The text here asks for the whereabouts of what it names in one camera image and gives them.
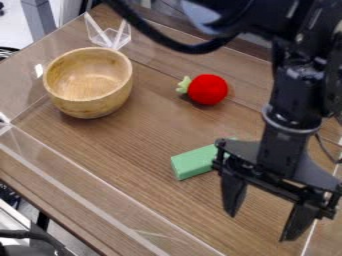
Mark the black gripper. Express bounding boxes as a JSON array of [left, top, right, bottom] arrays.
[[212, 127, 342, 242]]

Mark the red plush fruit green leaf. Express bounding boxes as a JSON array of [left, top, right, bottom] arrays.
[[176, 74, 230, 106]]

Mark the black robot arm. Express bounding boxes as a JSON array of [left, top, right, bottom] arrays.
[[182, 0, 342, 241]]

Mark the green rectangular foam block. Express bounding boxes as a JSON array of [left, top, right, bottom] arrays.
[[171, 144, 218, 181]]

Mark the wooden bowl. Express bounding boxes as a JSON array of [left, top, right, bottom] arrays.
[[43, 47, 132, 119]]

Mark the clear acrylic tray enclosure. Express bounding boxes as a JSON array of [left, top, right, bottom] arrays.
[[0, 11, 342, 256]]

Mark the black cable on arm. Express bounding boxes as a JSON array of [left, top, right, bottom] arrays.
[[104, 0, 251, 55]]

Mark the black clamp bracket lower left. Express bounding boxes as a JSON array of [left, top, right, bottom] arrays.
[[0, 223, 68, 256]]

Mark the grey post upper left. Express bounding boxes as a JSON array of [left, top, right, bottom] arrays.
[[20, 0, 57, 41]]

